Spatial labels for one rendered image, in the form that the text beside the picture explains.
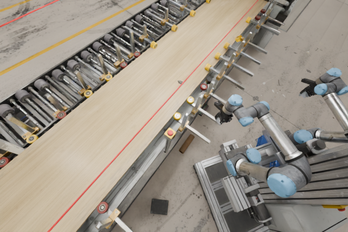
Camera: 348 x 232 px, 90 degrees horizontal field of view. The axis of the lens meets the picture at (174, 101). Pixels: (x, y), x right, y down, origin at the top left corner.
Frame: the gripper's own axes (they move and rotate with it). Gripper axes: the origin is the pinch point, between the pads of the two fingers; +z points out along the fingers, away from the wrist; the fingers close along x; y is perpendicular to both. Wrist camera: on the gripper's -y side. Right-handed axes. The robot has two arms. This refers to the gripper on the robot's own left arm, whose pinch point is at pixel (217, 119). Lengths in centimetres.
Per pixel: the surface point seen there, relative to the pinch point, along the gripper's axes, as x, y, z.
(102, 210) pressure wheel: -100, 30, 41
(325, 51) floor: 388, -121, 132
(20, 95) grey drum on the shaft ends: -165, -100, 46
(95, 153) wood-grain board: -100, -15, 42
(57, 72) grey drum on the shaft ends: -130, -122, 46
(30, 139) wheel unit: -151, -44, 41
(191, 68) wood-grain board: 20, -84, 42
